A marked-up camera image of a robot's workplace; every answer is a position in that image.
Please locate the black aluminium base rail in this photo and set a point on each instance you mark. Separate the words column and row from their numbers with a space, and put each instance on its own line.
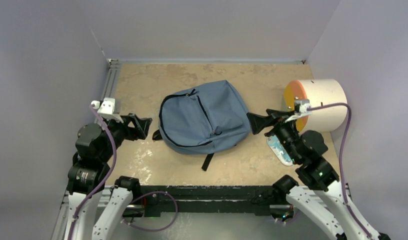
column 157, row 199

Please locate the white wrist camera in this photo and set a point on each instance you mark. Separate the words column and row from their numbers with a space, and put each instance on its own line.
column 109, row 108
column 302, row 108

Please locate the blue student backpack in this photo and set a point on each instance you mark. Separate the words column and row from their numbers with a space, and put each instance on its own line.
column 203, row 120

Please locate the cream cylinder with orange face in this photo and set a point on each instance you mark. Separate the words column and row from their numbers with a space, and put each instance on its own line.
column 319, row 92

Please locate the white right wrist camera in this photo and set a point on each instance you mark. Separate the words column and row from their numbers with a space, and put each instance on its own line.
column 302, row 108

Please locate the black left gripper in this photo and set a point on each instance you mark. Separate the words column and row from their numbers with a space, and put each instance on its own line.
column 141, row 125

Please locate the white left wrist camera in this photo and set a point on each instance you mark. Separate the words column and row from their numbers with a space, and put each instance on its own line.
column 109, row 108

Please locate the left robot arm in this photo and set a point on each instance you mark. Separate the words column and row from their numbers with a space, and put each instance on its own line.
column 93, row 162

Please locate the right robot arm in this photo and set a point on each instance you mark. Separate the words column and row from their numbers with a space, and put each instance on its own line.
column 326, row 201

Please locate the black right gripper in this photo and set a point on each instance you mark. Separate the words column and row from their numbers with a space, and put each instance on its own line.
column 258, row 122

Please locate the blister pack with scissors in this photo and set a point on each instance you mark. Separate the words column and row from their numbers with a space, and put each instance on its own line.
column 275, row 145

